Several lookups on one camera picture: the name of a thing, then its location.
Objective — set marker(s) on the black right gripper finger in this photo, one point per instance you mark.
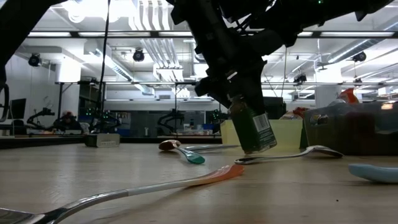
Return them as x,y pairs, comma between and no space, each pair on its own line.
276,35

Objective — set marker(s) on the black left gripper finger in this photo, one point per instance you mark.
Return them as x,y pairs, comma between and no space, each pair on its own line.
248,87
214,90

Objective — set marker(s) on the orange chicken ramen packet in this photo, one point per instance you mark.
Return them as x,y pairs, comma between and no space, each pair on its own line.
348,96

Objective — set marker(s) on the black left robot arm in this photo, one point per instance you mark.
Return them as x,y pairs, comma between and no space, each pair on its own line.
18,25

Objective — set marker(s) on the black background robot arm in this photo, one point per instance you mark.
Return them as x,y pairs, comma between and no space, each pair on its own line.
40,115
169,117

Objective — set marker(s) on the large black monitor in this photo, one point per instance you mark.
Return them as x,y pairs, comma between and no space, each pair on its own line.
275,107

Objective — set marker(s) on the black ceiling spotlight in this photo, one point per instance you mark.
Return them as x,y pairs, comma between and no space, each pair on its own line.
359,56
138,55
34,59
300,78

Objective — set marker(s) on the yellow translucent plastic bin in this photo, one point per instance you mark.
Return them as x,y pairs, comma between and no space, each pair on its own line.
286,133

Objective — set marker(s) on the all silver metal spoon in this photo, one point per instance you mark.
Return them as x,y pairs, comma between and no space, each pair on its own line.
280,157

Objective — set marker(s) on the white room column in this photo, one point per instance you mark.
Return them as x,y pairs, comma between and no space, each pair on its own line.
328,96

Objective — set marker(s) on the grey plastic basket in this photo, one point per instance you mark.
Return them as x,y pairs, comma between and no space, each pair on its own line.
357,133

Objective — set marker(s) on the person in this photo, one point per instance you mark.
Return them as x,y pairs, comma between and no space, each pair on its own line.
68,121

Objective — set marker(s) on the small black monitor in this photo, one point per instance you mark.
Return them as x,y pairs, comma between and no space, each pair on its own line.
17,109

